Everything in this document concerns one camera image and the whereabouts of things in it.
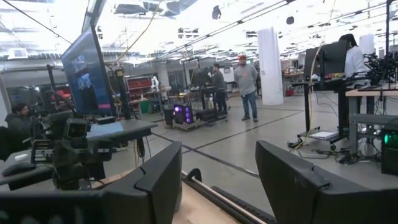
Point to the black pole with yellow label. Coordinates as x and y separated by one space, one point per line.
122 93

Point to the black monitor seen from behind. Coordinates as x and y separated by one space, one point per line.
331 57

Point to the grey computer desk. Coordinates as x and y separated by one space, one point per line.
130 127

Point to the black rolling monitor stand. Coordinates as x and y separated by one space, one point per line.
342 109

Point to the computer tower with green lights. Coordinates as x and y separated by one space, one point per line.
390 146

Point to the computer monitor with blue screen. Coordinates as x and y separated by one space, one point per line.
87 74

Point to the red storage rack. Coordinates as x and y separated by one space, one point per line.
138 87

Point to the person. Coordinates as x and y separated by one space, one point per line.
354 62
18 124
246 84
220 87

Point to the green bin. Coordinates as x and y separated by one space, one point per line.
144 106

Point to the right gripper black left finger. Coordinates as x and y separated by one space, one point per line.
155 193

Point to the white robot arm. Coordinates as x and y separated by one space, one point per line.
155 83

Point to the wooden workbench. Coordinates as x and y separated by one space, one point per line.
373 93

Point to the black workbench robot arm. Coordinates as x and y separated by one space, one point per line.
381 67

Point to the wide white pillar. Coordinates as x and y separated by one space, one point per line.
270 68

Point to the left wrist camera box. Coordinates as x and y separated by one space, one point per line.
76 128

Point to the computer tower with purple lights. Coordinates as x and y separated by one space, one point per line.
183 114

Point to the black equipment cart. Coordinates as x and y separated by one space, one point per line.
205 115

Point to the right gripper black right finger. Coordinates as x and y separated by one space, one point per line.
289 186

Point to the narrow white pillar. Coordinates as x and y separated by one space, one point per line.
367 43

